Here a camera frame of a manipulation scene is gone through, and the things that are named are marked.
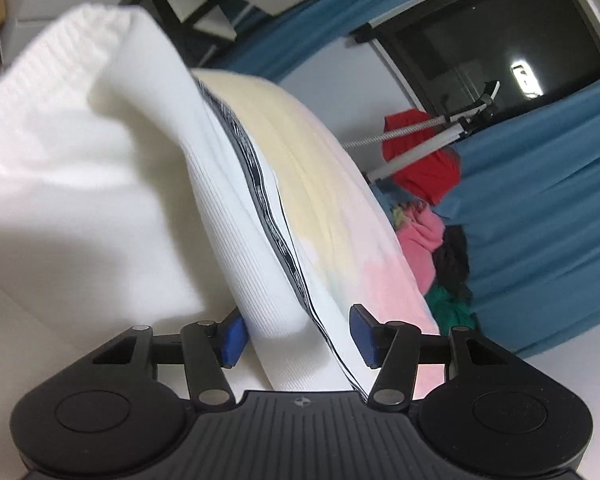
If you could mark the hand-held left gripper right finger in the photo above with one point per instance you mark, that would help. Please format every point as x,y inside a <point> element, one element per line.
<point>362,335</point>

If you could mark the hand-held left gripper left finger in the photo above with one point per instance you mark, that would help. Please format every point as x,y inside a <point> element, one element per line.
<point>232,337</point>

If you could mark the green cloth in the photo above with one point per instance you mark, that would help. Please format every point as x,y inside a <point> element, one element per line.
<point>450,310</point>

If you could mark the black cloth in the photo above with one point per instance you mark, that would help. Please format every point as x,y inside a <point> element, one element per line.
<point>452,260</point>

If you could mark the blue grey cloth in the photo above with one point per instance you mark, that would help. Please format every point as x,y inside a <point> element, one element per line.
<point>395,210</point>

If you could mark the red cloth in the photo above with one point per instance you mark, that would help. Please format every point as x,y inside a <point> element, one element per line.
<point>430,170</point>

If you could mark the blue curtain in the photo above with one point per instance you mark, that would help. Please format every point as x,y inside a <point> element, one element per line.
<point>540,210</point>
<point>300,35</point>

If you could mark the dark window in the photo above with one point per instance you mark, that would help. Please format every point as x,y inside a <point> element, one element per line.
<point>455,50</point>

